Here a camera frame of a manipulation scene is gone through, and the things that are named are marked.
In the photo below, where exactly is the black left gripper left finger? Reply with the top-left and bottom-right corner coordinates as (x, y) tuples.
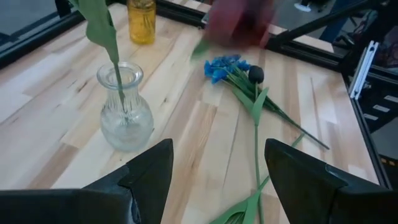
(0, 138), (174, 224)

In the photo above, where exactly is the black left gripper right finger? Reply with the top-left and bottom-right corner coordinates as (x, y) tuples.
(264, 138), (398, 224)

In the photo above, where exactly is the black artificial tulip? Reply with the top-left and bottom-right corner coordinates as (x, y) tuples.
(248, 64), (271, 224)

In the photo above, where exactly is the blue artificial flower bunch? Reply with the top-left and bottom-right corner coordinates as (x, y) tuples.
(203, 54), (330, 151)

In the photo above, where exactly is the clear ribbed bulbous glass vase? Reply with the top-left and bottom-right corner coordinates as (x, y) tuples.
(96, 61), (155, 153)

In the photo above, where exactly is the amber glass vase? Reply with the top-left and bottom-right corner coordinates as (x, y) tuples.
(126, 0), (157, 45)

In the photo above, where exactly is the silver aluminium extrusion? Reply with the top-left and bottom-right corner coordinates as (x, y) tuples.
(348, 40), (380, 101)

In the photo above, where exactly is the black aluminium table frame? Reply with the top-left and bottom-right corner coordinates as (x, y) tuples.
(0, 0), (398, 190)

